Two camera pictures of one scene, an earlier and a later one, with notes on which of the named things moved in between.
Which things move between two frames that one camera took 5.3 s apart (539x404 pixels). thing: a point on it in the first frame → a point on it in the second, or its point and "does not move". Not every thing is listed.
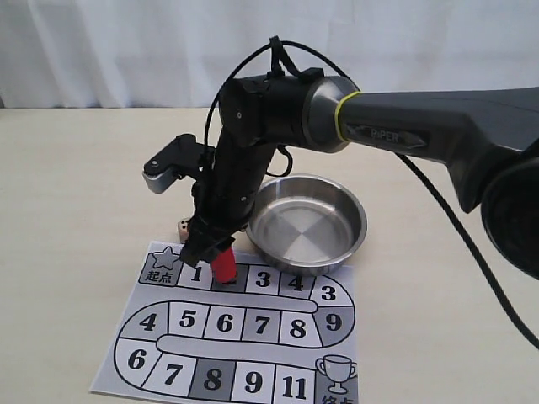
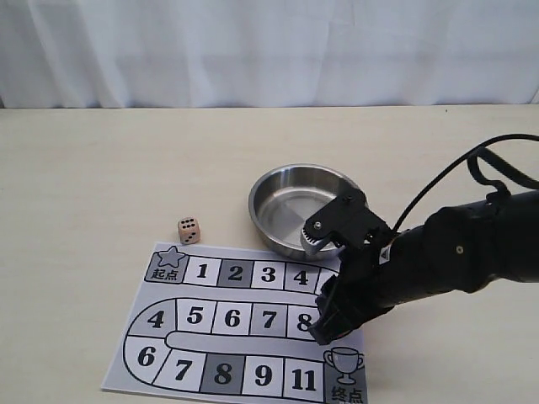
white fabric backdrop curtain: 175,54 does not move
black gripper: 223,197 → 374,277
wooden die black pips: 184,230 does not move
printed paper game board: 270,337 does not move
